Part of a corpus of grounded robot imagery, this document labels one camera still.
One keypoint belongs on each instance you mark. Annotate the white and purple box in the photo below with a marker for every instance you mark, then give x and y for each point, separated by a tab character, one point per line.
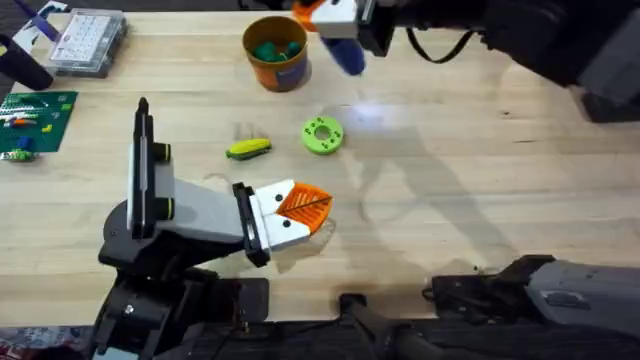
37	22

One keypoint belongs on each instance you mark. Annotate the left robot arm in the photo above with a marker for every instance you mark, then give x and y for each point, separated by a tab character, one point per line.
150	260

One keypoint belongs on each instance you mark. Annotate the green board with toy blocks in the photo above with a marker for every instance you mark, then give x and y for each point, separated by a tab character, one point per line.
35	122

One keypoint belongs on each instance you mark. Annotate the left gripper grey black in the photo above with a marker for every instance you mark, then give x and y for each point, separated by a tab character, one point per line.
210	212

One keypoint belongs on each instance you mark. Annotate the clear plastic screw box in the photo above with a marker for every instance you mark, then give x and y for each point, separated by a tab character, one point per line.
87	42

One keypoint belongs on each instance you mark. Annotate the orange tub with toys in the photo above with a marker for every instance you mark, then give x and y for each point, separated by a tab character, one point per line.
276	55

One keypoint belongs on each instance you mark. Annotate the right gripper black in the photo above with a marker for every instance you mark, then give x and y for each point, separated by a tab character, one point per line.
380	25

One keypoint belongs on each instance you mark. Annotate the yellow green toy corn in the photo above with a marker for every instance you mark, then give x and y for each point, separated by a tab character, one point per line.
248	148

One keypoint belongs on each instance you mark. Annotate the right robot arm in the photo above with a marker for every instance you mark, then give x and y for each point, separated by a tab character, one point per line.
565	35

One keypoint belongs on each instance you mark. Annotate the blue electric screwdriver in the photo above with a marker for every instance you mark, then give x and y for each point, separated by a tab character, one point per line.
347	55

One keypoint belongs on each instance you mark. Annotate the black upright left wrist plate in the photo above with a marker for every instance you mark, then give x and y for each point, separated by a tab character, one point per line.
142	170

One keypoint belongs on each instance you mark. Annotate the green disc with holes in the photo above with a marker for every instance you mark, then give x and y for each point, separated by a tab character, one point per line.
323	135

